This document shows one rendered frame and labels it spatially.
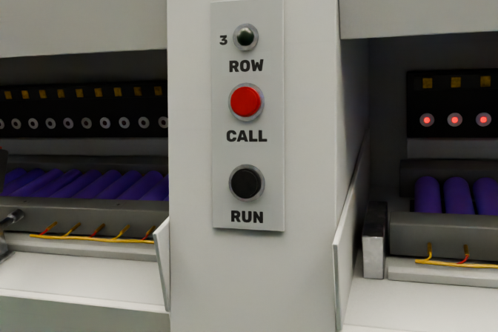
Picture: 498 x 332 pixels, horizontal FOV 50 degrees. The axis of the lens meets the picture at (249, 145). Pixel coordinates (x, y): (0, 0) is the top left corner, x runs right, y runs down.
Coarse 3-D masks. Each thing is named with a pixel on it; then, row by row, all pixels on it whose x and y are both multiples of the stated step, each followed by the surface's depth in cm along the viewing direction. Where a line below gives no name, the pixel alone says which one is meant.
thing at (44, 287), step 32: (32, 256) 38; (64, 256) 38; (160, 256) 29; (0, 288) 34; (32, 288) 34; (64, 288) 34; (96, 288) 33; (128, 288) 33; (160, 288) 33; (0, 320) 35; (32, 320) 34; (64, 320) 33; (96, 320) 32; (128, 320) 31; (160, 320) 31
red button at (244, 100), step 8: (240, 88) 28; (248, 88) 28; (232, 96) 28; (240, 96) 28; (248, 96) 28; (256, 96) 28; (232, 104) 28; (240, 104) 28; (248, 104) 28; (256, 104) 28; (240, 112) 28; (248, 112) 28
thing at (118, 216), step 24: (0, 216) 42; (24, 216) 41; (48, 216) 41; (72, 216) 40; (96, 216) 39; (120, 216) 39; (144, 216) 38; (168, 216) 38; (96, 240) 38; (120, 240) 37; (144, 240) 37
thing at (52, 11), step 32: (0, 0) 33; (32, 0) 33; (64, 0) 32; (96, 0) 31; (128, 0) 31; (160, 0) 30; (0, 32) 34; (32, 32) 33; (64, 32) 33; (96, 32) 32; (128, 32) 31; (160, 32) 31
